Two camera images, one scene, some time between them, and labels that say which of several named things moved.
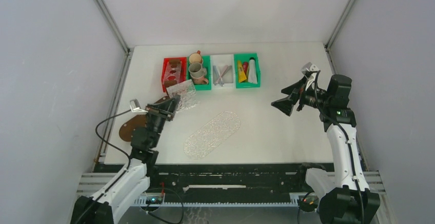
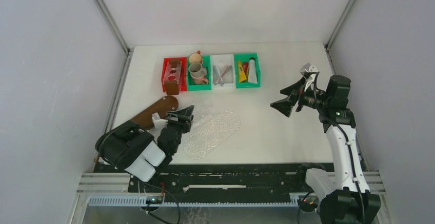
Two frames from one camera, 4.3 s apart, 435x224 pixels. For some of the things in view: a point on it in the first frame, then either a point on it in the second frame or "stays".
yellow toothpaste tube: [241, 75] stays
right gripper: [295, 91] stays
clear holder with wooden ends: [173, 73] stays
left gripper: [169, 107] → [183, 121]
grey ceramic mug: [196, 70] stays
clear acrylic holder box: [186, 90] → [203, 114]
